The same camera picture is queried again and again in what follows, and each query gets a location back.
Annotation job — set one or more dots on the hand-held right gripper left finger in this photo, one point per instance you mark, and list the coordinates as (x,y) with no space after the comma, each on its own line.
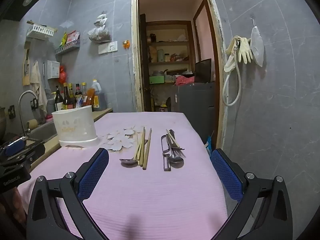
(93,173)

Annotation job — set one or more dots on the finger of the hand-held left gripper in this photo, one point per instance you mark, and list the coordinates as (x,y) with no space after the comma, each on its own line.
(32,153)
(13,148)

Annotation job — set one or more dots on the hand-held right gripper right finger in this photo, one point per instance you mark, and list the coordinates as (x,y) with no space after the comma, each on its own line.
(227,176)

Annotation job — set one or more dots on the metal spoon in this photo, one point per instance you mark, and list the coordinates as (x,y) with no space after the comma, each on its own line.
(175,161)
(127,162)

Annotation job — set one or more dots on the wooden chopstick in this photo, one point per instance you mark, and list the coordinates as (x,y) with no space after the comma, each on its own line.
(173,138)
(147,148)
(142,147)
(139,148)
(136,146)

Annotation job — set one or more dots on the white plastic utensil holder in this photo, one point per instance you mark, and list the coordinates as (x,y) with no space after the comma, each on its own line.
(75,125)

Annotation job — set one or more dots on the metal peeler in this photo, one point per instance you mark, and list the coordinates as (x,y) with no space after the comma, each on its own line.
(166,163)

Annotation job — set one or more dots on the person's left hand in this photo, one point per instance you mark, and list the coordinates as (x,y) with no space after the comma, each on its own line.
(13,202)

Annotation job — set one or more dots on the steel sink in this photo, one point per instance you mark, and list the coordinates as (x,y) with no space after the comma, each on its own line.
(43,131)

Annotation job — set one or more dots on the beige loofah sponge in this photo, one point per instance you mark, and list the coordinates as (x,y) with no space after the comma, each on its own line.
(32,125)

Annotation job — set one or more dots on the blue white packet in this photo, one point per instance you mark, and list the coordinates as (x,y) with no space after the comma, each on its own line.
(209,145)

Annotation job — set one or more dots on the white flower paper cutouts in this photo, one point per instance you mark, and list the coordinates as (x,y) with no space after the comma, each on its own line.
(120,140)

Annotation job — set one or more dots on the steel faucet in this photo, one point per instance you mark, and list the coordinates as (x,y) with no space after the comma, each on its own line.
(20,102)

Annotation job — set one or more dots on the dark pump bottle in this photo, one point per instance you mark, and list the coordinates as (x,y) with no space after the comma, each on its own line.
(58,101)

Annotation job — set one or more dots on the pink table cloth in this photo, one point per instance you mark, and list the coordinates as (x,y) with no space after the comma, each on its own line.
(155,195)

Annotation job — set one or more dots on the tall soy sauce bottle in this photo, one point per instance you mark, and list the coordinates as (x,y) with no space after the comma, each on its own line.
(66,97)

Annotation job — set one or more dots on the white seasoning packet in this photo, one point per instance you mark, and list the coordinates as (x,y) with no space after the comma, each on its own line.
(80,102)

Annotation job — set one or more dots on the dark bottle yellow cap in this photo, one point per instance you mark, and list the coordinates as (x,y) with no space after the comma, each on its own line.
(71,95)

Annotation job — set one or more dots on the wooden cutting board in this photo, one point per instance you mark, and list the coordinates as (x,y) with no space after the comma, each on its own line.
(26,77)

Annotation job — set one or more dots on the beige hanging towel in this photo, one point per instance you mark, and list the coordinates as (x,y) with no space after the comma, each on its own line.
(37,80)

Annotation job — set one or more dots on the dark bottle red label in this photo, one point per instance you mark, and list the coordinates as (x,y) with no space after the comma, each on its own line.
(78,92)

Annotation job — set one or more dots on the chili powder bag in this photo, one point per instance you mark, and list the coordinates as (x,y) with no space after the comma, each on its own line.
(90,97)

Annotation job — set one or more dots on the cooking oil jug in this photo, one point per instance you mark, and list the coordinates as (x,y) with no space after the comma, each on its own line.
(100,97)

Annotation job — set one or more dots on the grey cabinet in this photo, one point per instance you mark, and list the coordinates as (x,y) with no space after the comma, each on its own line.
(197,105)

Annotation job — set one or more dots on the clear bottle yellow cap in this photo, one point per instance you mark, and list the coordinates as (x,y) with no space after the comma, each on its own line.
(84,90)

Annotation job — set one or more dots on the red plastic bag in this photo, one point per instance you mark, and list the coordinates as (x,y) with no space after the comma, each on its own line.
(62,76)

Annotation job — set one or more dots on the red cloth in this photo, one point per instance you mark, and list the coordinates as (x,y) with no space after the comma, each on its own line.
(185,80)

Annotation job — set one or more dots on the black monitor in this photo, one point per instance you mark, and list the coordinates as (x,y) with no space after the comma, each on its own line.
(203,70)

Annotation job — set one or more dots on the green box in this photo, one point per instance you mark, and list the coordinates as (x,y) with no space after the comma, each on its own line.
(157,80)

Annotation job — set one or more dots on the cream rubber glove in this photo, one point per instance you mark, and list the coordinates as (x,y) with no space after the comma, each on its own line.
(230,60)
(245,51)

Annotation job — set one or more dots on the yellow green seasoning packet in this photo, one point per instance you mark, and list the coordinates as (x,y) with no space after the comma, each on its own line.
(64,39)

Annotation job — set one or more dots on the red seasoning packet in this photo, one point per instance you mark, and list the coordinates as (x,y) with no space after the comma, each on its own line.
(73,36)

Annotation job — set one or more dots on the white mesh bag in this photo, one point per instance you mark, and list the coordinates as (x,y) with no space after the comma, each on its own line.
(257,46)

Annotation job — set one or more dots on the green canister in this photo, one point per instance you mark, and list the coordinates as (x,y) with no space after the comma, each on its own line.
(160,55)

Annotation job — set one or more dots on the hanging clear plastic bag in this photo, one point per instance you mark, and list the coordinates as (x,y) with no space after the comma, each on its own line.
(99,31)

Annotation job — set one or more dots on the wooden shelf unit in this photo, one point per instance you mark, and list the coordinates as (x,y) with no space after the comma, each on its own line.
(170,43)

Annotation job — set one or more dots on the black range hood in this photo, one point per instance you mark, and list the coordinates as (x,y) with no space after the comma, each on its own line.
(20,0)

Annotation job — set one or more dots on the white wall box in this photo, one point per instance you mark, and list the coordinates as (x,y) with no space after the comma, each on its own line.
(53,69)

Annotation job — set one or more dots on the wooden door frame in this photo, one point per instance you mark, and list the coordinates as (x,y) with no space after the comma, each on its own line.
(220,80)

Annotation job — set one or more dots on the grey wall rack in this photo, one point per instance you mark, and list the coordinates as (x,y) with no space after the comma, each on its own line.
(67,48)

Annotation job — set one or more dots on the white wall basket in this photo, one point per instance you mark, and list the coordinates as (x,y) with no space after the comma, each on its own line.
(40,31)

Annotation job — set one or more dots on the white wall switch socket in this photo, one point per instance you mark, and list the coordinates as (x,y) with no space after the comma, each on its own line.
(108,47)

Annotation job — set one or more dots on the orange wall hook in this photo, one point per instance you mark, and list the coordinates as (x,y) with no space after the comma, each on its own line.
(126,44)

